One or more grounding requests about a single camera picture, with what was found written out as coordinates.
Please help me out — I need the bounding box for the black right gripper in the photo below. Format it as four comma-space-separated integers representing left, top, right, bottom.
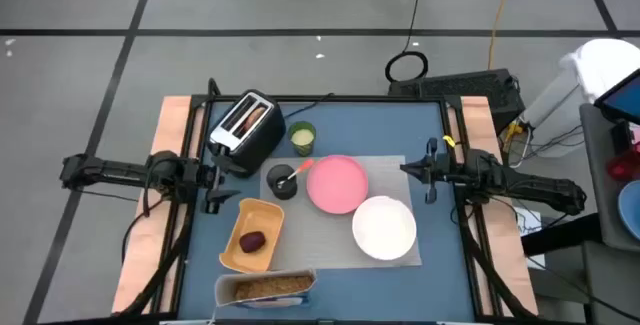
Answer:
399, 137, 471, 205

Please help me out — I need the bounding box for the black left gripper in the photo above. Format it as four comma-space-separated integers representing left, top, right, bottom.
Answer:
192, 152, 249, 215

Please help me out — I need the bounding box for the dark red plum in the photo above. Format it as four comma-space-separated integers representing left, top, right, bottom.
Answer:
238, 230, 267, 255

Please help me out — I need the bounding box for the spoon with orange handle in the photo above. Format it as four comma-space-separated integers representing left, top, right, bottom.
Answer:
276, 158, 315, 189

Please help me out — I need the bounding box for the blue cereal box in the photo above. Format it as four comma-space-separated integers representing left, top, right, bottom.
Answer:
214, 268, 318, 310

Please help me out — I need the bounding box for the yellow plastic bin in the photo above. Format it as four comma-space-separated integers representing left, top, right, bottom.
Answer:
218, 197, 286, 275

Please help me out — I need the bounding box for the black and silver toaster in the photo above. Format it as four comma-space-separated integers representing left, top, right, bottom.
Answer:
207, 88, 287, 179

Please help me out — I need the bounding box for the black mesh utensil cup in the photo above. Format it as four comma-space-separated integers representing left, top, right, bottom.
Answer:
265, 163, 300, 201

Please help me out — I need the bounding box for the white bowl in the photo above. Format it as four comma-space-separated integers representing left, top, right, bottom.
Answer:
351, 195, 418, 261

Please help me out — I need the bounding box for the pink plate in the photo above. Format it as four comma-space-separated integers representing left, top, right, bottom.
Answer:
305, 154, 370, 215

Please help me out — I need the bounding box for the green glass cup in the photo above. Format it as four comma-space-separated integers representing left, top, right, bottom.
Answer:
287, 120, 317, 157

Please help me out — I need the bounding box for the black computer case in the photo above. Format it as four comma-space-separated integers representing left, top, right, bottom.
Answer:
388, 68, 526, 134

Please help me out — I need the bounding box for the grey woven placemat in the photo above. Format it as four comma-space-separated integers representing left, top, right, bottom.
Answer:
259, 154, 423, 271

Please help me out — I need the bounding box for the white paper sheet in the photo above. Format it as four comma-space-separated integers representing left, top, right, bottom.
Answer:
514, 207, 546, 269

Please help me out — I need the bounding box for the grey waste bin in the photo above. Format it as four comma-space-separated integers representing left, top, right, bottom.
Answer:
519, 67, 596, 159

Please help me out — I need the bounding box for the grey side cabinet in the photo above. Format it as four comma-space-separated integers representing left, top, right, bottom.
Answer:
579, 103, 640, 252

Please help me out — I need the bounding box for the red object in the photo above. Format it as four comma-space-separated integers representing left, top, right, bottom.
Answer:
605, 147, 640, 182

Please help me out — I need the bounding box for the blue dish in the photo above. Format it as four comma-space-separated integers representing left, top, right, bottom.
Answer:
617, 179, 640, 241

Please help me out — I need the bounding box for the white cloth bag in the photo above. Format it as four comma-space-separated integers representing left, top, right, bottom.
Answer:
559, 38, 640, 104

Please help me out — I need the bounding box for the black tablet screen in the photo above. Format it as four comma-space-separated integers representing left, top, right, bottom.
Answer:
593, 68, 640, 126

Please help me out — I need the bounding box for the black metal table frame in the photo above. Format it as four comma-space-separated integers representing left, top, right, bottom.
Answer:
119, 78, 531, 325

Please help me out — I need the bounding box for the black toaster power cable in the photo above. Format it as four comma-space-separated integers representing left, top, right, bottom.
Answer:
282, 92, 335, 120

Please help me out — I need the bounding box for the black coiled floor cable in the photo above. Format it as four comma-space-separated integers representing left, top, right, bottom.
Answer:
383, 0, 430, 84

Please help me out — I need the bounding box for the yellow floor cable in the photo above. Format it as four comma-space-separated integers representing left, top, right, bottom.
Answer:
487, 0, 519, 71

